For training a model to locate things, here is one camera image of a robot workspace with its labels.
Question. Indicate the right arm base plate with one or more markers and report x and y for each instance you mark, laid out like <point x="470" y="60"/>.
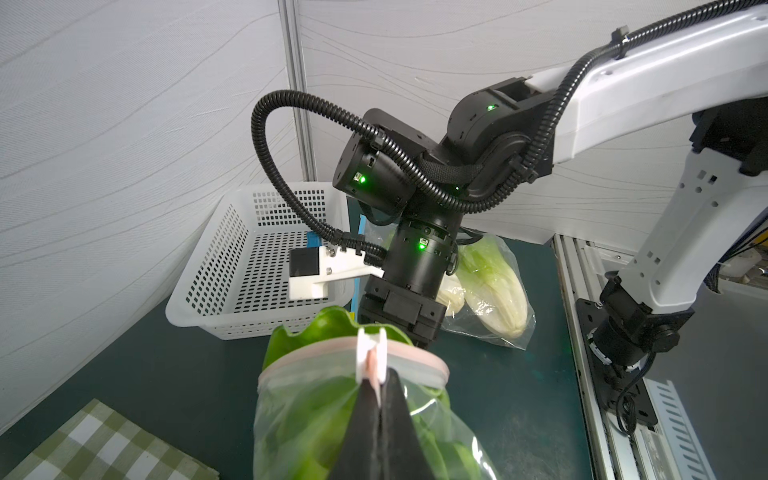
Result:
<point x="614" y="362"/>

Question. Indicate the pink-dotted zipper bag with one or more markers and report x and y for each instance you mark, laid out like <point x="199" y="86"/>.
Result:
<point x="360" y="414"/>

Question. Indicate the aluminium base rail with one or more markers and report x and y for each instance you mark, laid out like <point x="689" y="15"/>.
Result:
<point x="613" y="454"/>

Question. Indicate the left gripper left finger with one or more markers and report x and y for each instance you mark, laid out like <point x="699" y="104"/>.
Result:
<point x="359" y="456"/>

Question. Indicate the chinese cabbage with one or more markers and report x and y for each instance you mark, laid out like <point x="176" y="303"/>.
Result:
<point x="312" y="390"/>
<point x="492" y="288"/>
<point x="451" y="294"/>

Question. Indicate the white plastic basket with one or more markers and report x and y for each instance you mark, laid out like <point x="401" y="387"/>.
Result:
<point x="236" y="282"/>

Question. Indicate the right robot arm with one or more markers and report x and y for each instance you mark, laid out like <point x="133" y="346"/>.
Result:
<point x="709" y="62"/>

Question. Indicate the white vented strip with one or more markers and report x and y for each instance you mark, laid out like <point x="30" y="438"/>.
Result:
<point x="681" y="453"/>

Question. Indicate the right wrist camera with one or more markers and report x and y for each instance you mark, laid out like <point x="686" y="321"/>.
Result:
<point x="311" y="269"/>

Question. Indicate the clear blue-zip zipper bag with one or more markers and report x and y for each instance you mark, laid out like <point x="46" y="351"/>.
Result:
<point x="468" y="324"/>

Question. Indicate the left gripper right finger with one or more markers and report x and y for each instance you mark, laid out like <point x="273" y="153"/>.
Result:
<point x="401" y="454"/>

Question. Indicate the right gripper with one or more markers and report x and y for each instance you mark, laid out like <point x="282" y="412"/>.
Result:
<point x="421" y="252"/>

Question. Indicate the green checkered cloth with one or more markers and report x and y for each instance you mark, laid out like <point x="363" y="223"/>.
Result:
<point x="100" y="443"/>

